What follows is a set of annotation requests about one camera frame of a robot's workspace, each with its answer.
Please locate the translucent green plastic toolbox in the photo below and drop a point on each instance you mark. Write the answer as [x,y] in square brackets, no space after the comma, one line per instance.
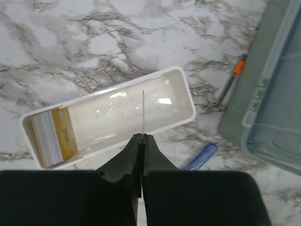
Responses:
[263,114]

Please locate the white rectangular plastic tray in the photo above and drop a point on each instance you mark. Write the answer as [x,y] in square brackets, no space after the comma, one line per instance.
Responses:
[106,119]

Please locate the blue red screwdriver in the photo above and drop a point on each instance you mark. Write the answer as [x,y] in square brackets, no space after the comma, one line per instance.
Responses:
[204,154]

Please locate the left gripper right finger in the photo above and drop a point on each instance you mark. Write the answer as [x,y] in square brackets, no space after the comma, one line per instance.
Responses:
[175,197]

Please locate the grey orange pen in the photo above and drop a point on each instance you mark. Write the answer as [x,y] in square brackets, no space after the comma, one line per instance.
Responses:
[236,71]

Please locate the stack of cards in tray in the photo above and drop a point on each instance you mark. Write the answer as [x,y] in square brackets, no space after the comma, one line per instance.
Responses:
[54,135]

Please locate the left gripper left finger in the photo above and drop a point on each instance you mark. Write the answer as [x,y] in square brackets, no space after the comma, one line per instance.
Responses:
[107,196]

